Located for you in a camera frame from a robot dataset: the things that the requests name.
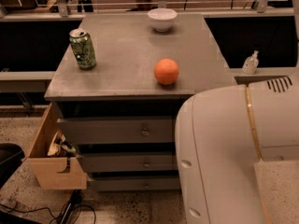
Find grey drawer cabinet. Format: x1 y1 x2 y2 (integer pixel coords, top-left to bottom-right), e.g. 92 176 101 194
44 12 238 193

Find orange fruit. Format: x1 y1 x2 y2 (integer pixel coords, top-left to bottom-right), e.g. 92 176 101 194
154 59 179 85

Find grey drawer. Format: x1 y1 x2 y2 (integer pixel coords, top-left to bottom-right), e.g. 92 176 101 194
78 152 178 173
58 117 174 145
88 176 180 192

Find bottom grey drawer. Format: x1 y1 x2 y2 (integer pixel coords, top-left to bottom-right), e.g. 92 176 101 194
88 176 180 192

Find black floor cables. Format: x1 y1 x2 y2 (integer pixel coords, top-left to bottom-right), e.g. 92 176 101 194
0 189 97 224

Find snack bags in box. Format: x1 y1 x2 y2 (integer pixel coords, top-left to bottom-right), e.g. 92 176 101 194
47 131 76 157

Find top grey drawer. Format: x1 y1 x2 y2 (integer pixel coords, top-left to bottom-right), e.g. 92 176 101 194
58 117 174 145

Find wooden side box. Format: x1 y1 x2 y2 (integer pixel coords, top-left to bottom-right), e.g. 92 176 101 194
28 105 87 189

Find grey metal railing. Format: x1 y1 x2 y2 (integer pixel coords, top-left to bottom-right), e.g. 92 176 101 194
0 0 299 19

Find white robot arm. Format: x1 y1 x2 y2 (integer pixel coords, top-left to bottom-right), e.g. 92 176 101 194
175 13 298 224

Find white ceramic bowl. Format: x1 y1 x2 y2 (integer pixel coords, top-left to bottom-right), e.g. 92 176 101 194
148 8 178 32

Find green soda can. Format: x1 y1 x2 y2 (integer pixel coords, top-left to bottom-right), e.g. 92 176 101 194
69 29 96 69

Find middle grey drawer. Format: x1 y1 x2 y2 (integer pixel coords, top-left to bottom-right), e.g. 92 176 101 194
78 152 178 173

